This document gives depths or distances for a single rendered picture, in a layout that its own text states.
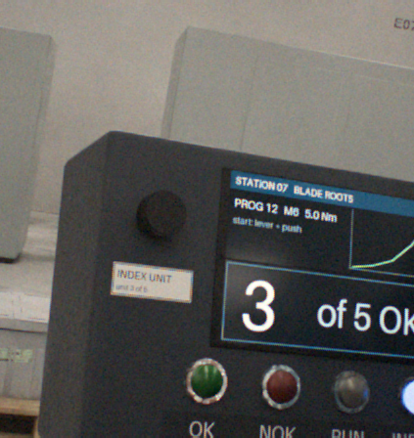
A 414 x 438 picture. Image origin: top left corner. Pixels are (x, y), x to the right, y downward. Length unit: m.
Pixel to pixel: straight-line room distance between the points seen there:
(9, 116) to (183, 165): 7.59
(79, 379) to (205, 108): 6.08
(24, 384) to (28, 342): 0.18
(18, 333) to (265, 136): 3.26
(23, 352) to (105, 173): 3.32
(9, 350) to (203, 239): 3.30
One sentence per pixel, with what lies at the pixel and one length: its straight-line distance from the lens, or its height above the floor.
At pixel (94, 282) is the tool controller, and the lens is 0.56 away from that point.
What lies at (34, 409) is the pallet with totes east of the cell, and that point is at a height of 0.15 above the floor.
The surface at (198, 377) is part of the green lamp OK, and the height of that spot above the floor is 1.12.
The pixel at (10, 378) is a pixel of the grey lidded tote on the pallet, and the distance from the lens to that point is 3.91.
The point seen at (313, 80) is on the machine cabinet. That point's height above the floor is 1.84.
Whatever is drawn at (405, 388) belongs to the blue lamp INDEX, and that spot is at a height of 1.12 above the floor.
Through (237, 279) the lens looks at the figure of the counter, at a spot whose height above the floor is 1.18.
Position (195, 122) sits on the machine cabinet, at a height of 1.41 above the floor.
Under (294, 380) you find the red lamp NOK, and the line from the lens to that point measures 0.59.
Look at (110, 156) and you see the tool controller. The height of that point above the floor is 1.24.
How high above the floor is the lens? 1.25
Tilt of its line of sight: 4 degrees down
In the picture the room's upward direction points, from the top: 10 degrees clockwise
